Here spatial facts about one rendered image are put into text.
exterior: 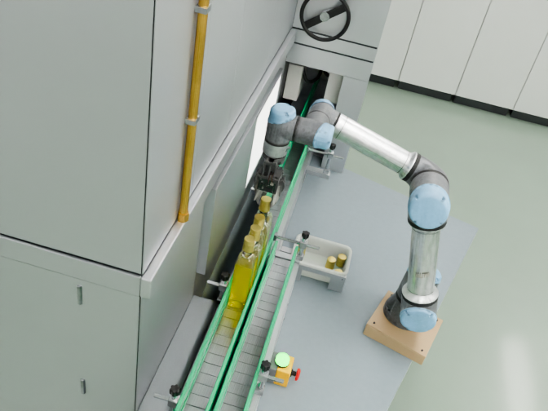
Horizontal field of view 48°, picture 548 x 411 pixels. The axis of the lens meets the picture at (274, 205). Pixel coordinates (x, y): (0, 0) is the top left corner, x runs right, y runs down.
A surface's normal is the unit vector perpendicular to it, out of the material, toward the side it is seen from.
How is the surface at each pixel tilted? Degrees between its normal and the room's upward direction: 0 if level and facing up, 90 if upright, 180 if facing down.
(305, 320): 0
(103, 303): 90
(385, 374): 0
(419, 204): 80
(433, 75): 90
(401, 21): 90
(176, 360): 0
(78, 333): 90
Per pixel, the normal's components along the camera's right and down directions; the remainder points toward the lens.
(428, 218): -0.22, 0.41
